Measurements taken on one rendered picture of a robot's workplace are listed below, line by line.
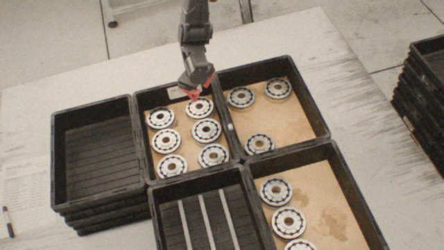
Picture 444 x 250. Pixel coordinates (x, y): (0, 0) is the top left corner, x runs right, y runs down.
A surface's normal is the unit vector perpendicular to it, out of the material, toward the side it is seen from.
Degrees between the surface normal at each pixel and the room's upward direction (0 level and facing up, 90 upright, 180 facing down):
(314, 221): 0
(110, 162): 0
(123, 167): 0
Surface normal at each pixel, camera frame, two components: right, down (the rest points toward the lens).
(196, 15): 0.29, 0.69
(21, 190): -0.09, -0.59
